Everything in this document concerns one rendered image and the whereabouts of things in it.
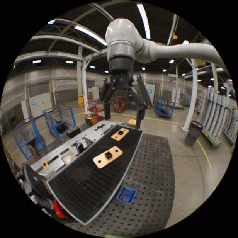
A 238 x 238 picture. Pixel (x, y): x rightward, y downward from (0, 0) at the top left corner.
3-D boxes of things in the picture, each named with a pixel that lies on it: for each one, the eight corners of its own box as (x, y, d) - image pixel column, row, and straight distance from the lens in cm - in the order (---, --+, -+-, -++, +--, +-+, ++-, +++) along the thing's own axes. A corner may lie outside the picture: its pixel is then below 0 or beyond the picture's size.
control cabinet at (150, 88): (143, 106, 653) (145, 78, 649) (144, 105, 706) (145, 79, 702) (152, 107, 655) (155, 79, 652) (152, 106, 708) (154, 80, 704)
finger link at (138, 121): (140, 106, 23) (142, 107, 22) (138, 126, 25) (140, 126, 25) (137, 108, 20) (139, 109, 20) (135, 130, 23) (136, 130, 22)
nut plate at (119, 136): (122, 128, 33) (122, 126, 32) (129, 131, 31) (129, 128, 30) (110, 137, 27) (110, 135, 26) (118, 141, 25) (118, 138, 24)
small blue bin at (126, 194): (123, 187, 64) (123, 185, 56) (135, 192, 65) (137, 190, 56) (116, 199, 63) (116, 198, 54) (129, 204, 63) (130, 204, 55)
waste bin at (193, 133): (180, 137, 291) (187, 118, 265) (191, 139, 321) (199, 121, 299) (185, 147, 256) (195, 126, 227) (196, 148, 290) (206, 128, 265)
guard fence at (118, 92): (121, 102, 788) (121, 84, 779) (122, 102, 783) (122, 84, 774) (103, 110, 490) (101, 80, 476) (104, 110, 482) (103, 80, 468)
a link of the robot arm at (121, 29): (124, 33, 22) (145, 53, 32) (123, 11, 35) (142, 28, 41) (98, 48, 28) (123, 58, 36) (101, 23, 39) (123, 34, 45)
